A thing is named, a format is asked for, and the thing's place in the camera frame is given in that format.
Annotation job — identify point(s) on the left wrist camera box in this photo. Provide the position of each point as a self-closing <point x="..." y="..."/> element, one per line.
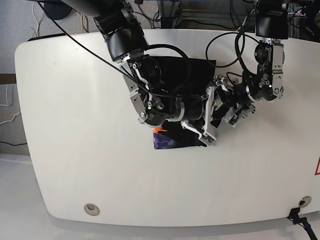
<point x="232" y="117"/>

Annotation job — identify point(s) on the left metal table grommet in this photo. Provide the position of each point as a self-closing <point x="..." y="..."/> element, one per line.
<point x="91" y="209"/>

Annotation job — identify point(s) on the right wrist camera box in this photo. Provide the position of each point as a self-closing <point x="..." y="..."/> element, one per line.
<point x="209" y="135"/>

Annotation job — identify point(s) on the aluminium frame post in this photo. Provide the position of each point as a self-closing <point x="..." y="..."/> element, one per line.
<point x="169" y="11"/>

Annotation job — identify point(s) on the metal table grommet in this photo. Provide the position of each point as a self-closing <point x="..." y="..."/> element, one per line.
<point x="91" y="209"/>
<point x="305" y="201"/>

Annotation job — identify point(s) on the right metal table grommet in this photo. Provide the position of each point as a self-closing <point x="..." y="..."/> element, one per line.
<point x="305" y="201"/>

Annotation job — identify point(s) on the black T-shirt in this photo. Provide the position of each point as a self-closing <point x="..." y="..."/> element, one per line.
<point x="171" y="135"/>

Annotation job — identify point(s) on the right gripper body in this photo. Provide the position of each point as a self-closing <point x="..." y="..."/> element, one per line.
<point x="188" y="109"/>

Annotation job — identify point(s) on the dark round stand base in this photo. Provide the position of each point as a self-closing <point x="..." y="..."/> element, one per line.
<point x="56" y="10"/>

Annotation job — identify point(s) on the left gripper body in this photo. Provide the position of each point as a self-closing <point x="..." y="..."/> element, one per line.
<point x="237" y="95"/>

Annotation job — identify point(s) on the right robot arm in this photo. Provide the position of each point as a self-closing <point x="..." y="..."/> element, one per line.
<point x="154" y="101"/>

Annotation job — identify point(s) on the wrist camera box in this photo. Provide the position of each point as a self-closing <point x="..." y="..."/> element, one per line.
<point x="209" y="135"/>
<point x="232" y="117"/>

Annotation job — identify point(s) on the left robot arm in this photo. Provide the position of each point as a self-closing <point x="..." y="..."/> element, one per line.
<point x="266" y="84"/>

